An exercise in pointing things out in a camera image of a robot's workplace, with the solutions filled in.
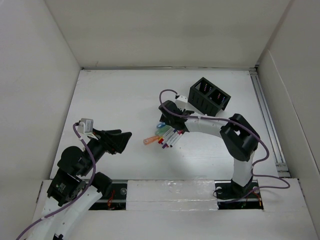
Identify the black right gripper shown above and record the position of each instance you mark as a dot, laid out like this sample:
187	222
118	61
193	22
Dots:
164	119

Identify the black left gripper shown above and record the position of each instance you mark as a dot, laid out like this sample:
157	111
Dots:
115	141

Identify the green highlighter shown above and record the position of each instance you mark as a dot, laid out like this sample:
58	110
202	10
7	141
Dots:
162	130

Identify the blue highlighter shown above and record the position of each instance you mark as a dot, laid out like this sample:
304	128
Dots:
160	125

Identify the orange highlighter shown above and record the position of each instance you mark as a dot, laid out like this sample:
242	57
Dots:
150	139

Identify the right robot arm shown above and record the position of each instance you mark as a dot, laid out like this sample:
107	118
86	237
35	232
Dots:
236	133

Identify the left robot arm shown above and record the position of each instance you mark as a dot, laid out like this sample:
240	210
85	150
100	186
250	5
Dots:
77	184

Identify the red cap marker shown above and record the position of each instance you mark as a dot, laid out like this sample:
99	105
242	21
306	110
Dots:
169	141
167	136

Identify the purple cap marker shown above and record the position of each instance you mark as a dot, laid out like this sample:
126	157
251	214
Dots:
163	143

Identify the black cap marker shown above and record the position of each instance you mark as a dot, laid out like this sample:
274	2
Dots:
176	140

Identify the black two-compartment pen holder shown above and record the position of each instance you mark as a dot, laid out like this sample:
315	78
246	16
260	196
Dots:
207	97

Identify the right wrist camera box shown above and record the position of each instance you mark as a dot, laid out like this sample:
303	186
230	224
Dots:
181	101

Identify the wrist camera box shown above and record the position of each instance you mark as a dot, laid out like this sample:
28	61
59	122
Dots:
85	126
181	101

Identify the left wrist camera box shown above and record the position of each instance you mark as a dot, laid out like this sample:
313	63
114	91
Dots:
85	126

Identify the aluminium rail right side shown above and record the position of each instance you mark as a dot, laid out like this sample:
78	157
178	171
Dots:
275	147

